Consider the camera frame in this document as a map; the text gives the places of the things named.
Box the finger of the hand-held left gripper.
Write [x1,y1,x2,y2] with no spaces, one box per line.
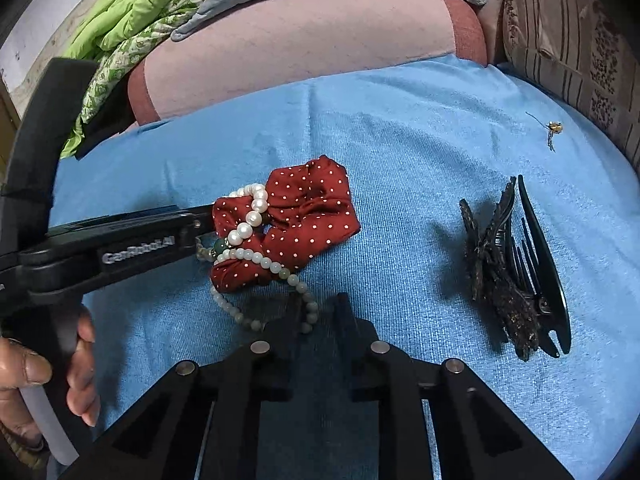
[120,204,217,257]

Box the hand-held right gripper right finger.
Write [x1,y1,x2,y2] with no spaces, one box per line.
[334,292,576,480]

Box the black cloth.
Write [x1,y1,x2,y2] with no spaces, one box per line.
[75,80,137,157]

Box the dark glitter butterfly hair clip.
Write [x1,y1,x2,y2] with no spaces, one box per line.
[459,182,542,363]

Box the blue blanket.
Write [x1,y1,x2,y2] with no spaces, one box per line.
[50,55,640,480]

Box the pale green bead bracelet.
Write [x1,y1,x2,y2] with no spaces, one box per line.
[195,237,321,335]

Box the pink sofa cushion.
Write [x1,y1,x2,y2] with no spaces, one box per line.
[127,0,488,126]

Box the black comb hair clip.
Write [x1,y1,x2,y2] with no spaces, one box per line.
[500,175,572,358]

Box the lime green quilt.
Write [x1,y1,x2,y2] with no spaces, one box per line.
[60,0,166,158]

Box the person's left forearm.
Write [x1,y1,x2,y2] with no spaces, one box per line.
[0,425,51,476]

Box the white panel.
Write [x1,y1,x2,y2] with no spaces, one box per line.
[0,0,146,106]

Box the small gold earring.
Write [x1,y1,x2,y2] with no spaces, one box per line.
[525,111,566,154]

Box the striped patterned pillow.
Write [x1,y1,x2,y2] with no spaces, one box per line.
[502,0,640,151]

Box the red polka dot scrunchie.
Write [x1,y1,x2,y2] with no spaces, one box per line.
[210,156,362,294]

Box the person's left hand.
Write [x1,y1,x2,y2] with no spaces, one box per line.
[0,305,101,461]

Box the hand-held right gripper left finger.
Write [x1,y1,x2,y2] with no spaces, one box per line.
[60,292,313,480]

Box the beige cushion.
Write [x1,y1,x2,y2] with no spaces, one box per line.
[470,0,521,66]

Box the white pearl bracelet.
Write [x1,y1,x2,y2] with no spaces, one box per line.
[214,183,283,273]

